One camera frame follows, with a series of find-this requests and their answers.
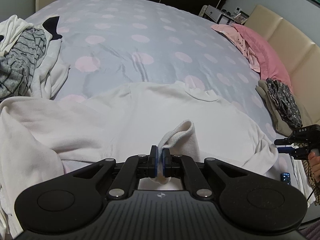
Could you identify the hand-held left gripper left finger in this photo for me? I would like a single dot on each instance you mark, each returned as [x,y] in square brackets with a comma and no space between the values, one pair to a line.
[155,161]

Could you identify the dark floral folded garment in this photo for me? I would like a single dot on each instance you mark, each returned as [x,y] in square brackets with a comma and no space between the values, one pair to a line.
[285,100]

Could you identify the grey striped sweater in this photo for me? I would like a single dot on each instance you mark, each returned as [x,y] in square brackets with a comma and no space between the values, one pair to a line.
[22,55]

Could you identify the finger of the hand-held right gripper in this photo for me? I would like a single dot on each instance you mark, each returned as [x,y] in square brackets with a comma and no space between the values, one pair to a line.
[285,142]
[286,149]

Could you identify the olive folded garment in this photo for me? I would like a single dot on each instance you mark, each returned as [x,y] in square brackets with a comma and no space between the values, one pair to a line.
[270,110]

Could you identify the brown plaid cloth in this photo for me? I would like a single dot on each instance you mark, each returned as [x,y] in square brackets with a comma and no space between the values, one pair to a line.
[312,182]

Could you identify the bed with polka dot sheet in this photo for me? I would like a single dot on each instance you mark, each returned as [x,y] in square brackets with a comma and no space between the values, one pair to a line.
[150,42]

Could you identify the white sweatshirt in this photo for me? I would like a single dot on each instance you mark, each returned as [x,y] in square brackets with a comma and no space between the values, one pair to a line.
[100,120]

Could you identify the person's right hand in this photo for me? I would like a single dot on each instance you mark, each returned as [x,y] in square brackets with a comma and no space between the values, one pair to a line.
[315,166]

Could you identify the white shirt with dark collar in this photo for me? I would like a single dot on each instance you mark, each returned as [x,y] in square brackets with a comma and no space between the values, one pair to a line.
[50,77]

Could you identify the picture frame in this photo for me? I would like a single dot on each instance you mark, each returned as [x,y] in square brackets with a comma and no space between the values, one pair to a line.
[241,17]

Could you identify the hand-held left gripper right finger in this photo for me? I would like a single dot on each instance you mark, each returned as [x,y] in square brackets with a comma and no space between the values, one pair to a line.
[165,162]

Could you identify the pink pillow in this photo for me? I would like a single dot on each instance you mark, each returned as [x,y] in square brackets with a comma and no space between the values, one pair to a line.
[265,52]

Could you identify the light pink ruffled cloth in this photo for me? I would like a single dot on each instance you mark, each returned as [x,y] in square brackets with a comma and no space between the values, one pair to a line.
[237,40]

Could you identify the white nightstand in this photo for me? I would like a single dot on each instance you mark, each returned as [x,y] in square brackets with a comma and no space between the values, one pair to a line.
[215,12]

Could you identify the cream padded headboard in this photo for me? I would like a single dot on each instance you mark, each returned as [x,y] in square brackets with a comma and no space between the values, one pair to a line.
[295,45]

